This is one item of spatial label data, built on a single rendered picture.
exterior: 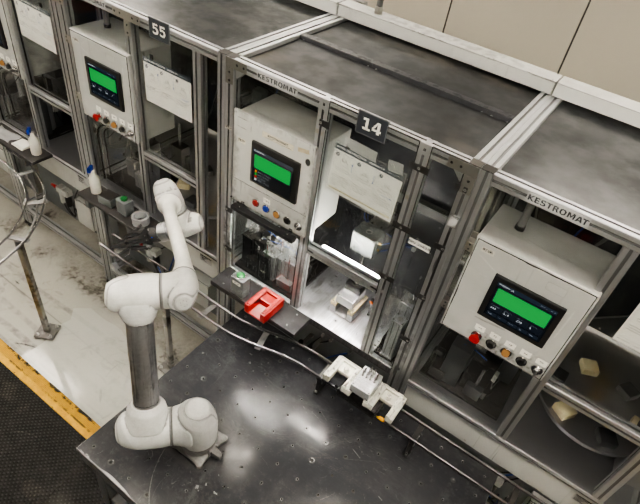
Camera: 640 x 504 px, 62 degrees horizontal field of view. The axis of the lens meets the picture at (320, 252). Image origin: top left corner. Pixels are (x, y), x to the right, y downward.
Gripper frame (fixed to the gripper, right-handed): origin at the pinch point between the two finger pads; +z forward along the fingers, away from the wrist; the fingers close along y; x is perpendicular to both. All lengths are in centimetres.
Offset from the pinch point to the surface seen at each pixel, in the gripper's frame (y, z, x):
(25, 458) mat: -94, 93, 10
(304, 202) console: -1, -91, 16
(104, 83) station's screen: 70, -9, -37
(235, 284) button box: -37, -43, -6
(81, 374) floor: -80, 79, -42
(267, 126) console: 33, -86, 15
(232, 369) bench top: -73, -31, 9
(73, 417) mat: -92, 76, -14
